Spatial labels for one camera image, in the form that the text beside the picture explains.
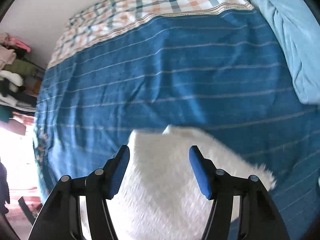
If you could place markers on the light blue quilt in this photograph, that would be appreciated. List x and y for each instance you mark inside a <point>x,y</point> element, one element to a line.
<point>297,32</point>

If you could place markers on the blue striped plaid bedsheet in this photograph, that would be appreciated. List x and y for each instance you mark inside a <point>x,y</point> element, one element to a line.
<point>212,65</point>

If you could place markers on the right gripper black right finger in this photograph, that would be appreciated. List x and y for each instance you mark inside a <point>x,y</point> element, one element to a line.
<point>259,217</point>

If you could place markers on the cream white knitted sweater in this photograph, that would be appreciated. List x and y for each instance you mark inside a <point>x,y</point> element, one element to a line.
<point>159,197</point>

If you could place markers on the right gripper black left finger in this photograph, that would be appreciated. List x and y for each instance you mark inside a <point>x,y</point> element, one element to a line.
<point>60,217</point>

